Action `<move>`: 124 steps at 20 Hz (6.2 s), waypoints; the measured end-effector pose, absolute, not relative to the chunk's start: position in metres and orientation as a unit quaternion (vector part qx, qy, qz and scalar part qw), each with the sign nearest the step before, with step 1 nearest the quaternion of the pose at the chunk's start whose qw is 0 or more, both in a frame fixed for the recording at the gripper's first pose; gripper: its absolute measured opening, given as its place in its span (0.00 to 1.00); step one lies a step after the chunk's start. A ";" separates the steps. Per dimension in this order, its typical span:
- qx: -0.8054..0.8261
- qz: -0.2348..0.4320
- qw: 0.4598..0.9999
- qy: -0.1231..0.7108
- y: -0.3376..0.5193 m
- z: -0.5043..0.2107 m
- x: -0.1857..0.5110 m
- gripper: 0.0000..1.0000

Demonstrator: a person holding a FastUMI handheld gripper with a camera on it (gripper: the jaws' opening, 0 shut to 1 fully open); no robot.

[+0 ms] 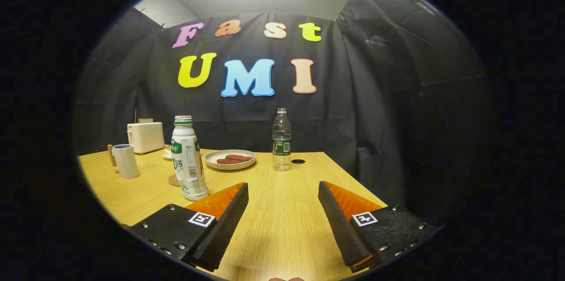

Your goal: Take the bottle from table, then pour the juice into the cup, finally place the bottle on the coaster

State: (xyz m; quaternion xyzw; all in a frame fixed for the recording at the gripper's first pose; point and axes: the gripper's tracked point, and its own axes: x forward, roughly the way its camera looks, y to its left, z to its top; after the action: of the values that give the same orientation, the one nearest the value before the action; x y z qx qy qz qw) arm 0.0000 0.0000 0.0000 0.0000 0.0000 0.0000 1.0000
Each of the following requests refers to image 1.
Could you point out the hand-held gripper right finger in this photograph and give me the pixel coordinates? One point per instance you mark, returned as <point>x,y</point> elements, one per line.
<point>342,228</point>

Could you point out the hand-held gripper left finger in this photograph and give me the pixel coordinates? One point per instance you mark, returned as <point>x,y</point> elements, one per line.
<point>225,232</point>

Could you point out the round wooden coaster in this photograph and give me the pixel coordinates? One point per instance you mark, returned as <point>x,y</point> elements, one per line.
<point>173,181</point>

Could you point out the white juice bottle green label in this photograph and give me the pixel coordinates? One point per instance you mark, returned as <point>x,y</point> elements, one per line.
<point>187,162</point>

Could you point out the clear plastic water bottle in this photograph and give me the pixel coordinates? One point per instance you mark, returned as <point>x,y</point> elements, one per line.
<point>281,144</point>

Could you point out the wooden table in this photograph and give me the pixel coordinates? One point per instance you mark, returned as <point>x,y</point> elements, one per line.
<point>282,210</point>

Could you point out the red meat patty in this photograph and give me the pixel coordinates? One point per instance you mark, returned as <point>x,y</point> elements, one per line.
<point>226,161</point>
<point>240,157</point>

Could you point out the white round plate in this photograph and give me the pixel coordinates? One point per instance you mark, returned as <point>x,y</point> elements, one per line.
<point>212,162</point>

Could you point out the small white dish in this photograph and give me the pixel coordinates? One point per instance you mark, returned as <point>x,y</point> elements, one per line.
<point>167,155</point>

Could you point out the cream toaster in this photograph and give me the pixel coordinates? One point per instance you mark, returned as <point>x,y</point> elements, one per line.
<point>145,137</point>

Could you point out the black backdrop cloth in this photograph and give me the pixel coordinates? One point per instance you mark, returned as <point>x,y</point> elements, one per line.
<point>375,95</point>

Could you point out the brown toast slice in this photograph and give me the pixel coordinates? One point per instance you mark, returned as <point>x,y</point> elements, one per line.
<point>145,120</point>

